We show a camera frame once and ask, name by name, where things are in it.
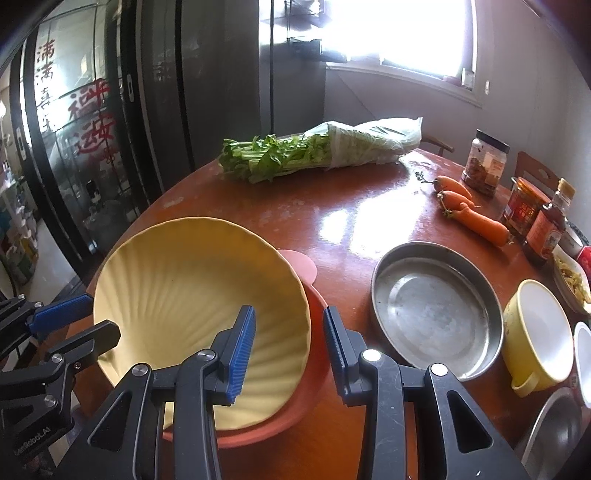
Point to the celery bunch in plastic bag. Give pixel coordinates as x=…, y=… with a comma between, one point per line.
x=323, y=143

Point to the grey refrigerator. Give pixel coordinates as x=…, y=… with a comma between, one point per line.
x=231, y=69

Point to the small pink plate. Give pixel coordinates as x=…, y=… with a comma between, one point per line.
x=300, y=265

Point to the round metal pan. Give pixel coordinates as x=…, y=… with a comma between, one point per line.
x=434, y=314

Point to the small box on windowsill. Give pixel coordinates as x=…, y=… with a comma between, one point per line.
x=468, y=79

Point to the window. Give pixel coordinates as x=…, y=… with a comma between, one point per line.
x=406, y=32

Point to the wooden chair back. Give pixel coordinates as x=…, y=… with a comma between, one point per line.
x=535, y=173

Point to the salmon pink bowl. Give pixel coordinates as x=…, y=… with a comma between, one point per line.
x=281, y=427

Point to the dark sauce bottle orange label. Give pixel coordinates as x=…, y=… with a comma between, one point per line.
x=542, y=235

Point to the wooden chair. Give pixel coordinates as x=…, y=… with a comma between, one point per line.
x=535, y=173
x=438, y=143

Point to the red sauce jar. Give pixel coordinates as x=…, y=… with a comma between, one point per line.
x=521, y=210

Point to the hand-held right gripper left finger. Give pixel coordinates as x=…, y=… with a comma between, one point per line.
x=240, y=355

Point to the large steel bowl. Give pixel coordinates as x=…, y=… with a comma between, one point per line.
x=549, y=429

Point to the big orange carrot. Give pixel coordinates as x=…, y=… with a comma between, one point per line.
x=485, y=226

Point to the white dish with food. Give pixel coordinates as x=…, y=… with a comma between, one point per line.
x=575, y=281

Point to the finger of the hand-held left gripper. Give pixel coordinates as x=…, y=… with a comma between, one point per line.
x=60, y=314
x=92, y=339

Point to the glass sliding door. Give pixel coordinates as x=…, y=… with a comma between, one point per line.
x=83, y=115

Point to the yellow scalloped plate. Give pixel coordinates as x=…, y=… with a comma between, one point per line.
x=184, y=277

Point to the bottle with yellow cap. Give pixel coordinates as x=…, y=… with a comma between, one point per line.
x=564, y=194

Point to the plain white bowl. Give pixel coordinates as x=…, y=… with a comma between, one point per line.
x=584, y=364

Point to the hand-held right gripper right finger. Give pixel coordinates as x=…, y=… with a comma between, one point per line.
x=334, y=357

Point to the small steel bowl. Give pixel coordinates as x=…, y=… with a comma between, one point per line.
x=572, y=237

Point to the clear jar with black lid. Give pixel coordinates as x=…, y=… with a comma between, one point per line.
x=485, y=164

